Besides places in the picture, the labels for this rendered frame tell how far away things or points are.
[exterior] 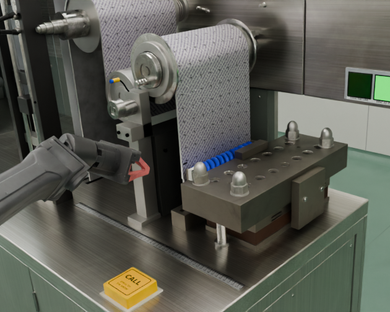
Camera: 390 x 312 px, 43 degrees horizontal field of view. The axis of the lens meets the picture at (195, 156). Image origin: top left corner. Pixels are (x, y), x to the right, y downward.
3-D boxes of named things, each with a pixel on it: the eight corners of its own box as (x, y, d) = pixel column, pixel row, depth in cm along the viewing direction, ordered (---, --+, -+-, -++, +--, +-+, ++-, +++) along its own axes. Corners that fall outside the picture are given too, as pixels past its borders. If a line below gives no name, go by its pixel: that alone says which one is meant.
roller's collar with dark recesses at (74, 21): (55, 39, 116) (51, 11, 113) (77, 36, 119) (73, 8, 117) (70, 41, 111) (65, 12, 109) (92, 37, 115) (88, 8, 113)
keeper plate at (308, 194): (290, 226, 105) (291, 180, 101) (316, 210, 112) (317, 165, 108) (301, 230, 104) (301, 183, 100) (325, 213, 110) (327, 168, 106)
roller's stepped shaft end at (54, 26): (34, 36, 110) (31, 21, 109) (57, 33, 114) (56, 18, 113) (41, 37, 108) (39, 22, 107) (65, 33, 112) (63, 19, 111)
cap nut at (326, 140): (315, 146, 116) (316, 128, 114) (323, 142, 118) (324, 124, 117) (329, 149, 114) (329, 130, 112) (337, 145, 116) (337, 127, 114)
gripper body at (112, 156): (129, 186, 89) (98, 179, 84) (97, 173, 96) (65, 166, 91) (140, 151, 90) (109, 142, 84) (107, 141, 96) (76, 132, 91)
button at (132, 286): (104, 294, 89) (102, 283, 88) (134, 276, 94) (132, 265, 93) (127, 311, 84) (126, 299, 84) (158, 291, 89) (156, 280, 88)
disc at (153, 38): (131, 95, 110) (128, 28, 104) (133, 95, 110) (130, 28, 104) (177, 111, 101) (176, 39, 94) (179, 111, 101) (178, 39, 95)
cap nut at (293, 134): (281, 138, 122) (281, 121, 121) (290, 134, 125) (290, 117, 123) (294, 141, 120) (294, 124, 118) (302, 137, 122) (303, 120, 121)
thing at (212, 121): (181, 178, 107) (175, 96, 100) (249, 147, 122) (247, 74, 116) (182, 179, 107) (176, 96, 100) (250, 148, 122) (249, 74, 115)
